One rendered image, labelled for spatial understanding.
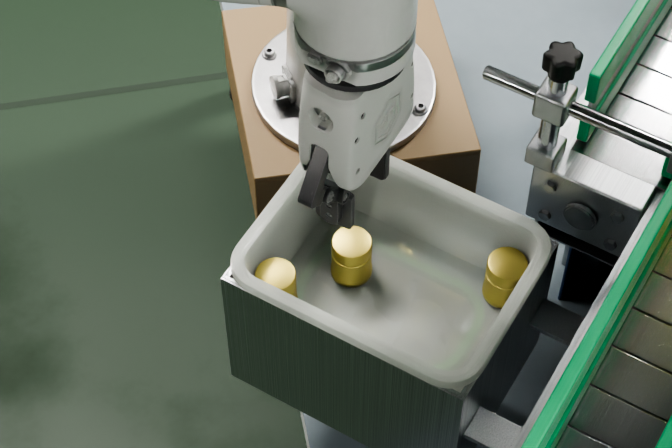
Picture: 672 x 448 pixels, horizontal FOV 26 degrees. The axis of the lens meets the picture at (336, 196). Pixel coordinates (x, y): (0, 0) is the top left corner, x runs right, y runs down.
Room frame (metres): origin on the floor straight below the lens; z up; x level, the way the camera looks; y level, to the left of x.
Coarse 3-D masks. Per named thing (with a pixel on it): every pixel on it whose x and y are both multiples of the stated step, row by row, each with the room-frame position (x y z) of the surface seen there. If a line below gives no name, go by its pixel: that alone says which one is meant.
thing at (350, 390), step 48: (240, 288) 0.64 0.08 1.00; (240, 336) 0.64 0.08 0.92; (288, 336) 0.62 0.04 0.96; (528, 336) 0.65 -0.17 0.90; (288, 384) 0.62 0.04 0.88; (336, 384) 0.59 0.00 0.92; (384, 384) 0.57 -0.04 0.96; (480, 384) 0.56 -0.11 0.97; (384, 432) 0.57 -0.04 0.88; (432, 432) 0.55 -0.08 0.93; (480, 432) 0.55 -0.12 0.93
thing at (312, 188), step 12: (312, 156) 0.65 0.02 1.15; (324, 156) 0.65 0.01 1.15; (312, 168) 0.65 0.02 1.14; (324, 168) 0.64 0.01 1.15; (312, 180) 0.64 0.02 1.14; (324, 180) 0.64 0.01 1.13; (300, 192) 0.64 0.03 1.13; (312, 192) 0.63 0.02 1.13; (324, 192) 0.64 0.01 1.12; (312, 204) 0.63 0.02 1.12
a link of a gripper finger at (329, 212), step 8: (328, 184) 0.66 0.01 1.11; (336, 184) 0.67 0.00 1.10; (328, 192) 0.65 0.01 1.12; (336, 192) 0.65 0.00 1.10; (328, 200) 0.64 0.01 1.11; (336, 200) 0.65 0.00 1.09; (352, 200) 0.66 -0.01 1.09; (320, 208) 0.66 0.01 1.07; (328, 208) 0.66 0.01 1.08; (336, 208) 0.66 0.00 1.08; (344, 208) 0.66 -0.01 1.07; (352, 208) 0.66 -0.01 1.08; (320, 216) 0.67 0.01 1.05; (328, 216) 0.66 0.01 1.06; (336, 216) 0.66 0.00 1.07; (344, 216) 0.66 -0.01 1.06; (352, 216) 0.66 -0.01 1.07; (336, 224) 0.66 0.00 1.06; (344, 224) 0.66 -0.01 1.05; (352, 224) 0.66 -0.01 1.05
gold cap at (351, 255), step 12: (360, 228) 0.71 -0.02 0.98; (336, 240) 0.69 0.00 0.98; (348, 240) 0.69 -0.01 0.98; (360, 240) 0.69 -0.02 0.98; (336, 252) 0.68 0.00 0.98; (348, 252) 0.68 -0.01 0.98; (360, 252) 0.68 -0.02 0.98; (336, 264) 0.68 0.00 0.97; (348, 264) 0.68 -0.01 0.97; (360, 264) 0.68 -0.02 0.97; (336, 276) 0.68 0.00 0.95; (348, 276) 0.68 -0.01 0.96; (360, 276) 0.68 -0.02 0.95
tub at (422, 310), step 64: (384, 192) 0.75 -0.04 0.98; (448, 192) 0.72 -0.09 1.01; (256, 256) 0.67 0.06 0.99; (320, 256) 0.71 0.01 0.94; (384, 256) 0.71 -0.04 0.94; (448, 256) 0.71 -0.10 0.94; (320, 320) 0.60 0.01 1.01; (384, 320) 0.64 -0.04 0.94; (448, 320) 0.64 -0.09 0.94; (512, 320) 0.60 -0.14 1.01; (448, 384) 0.54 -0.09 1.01
